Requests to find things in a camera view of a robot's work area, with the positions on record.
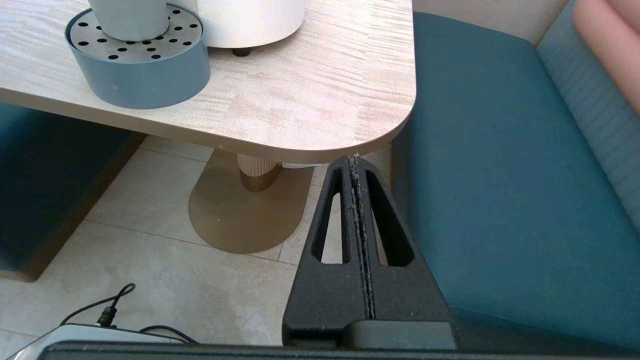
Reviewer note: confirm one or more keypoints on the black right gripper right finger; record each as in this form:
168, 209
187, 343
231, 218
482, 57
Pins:
405, 292

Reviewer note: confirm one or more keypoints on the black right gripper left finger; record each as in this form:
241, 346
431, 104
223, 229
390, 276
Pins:
325, 295

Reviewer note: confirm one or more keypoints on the grey plastic cup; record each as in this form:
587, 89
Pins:
130, 20

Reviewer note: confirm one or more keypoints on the dark blue bench seat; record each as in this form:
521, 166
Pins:
50, 175
500, 175

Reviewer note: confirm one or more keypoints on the grey-blue ribbed bench backrest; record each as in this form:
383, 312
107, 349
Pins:
600, 100

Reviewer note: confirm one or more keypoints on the large blue perforated drip tray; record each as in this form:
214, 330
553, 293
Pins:
150, 80

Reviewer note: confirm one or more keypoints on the large clear water dispenser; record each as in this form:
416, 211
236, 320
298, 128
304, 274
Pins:
250, 25

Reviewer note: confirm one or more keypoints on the pink bench bolster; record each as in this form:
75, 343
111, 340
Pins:
610, 40

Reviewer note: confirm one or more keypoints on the ribbed beige table pedestal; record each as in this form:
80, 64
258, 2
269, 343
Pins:
257, 170

